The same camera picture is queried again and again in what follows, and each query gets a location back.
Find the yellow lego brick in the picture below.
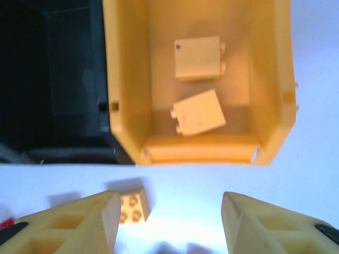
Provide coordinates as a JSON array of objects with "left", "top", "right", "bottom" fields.
[
  {"left": 118, "top": 186, "right": 151, "bottom": 225},
  {"left": 174, "top": 36, "right": 226, "bottom": 82},
  {"left": 169, "top": 89, "right": 227, "bottom": 138}
]

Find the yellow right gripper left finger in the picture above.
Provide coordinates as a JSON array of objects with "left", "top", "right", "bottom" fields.
[{"left": 0, "top": 190, "right": 122, "bottom": 254}]

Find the yellow plastic bin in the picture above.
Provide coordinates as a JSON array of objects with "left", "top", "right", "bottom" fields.
[{"left": 102, "top": 0, "right": 300, "bottom": 167}]

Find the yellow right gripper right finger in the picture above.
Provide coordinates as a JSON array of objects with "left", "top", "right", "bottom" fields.
[{"left": 221, "top": 190, "right": 339, "bottom": 254}]

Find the black plastic bin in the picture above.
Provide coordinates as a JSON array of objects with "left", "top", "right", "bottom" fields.
[{"left": 0, "top": 0, "right": 136, "bottom": 165}]

